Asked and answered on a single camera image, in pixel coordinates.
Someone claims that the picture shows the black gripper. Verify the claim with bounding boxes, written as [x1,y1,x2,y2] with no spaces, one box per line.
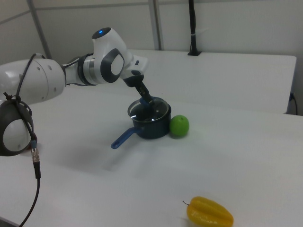
[122,74,155,106]

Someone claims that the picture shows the glass lid with blue knob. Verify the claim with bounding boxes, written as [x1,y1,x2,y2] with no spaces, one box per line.
[127,96,171,123]

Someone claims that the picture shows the dark blue saucepan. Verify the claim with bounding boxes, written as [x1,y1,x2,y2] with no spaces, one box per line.
[110,98,172,150]

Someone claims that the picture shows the green toy apple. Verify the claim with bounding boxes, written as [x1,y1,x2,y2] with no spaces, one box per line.
[169,114,190,138]

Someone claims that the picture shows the yellow toy starfruit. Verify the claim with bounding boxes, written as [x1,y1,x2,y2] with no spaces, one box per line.
[182,196,234,227]

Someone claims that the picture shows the black clamped camera pole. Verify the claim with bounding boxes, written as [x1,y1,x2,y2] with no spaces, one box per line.
[187,0,202,56]

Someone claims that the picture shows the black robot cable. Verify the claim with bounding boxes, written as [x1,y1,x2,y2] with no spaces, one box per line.
[3,53,47,227]

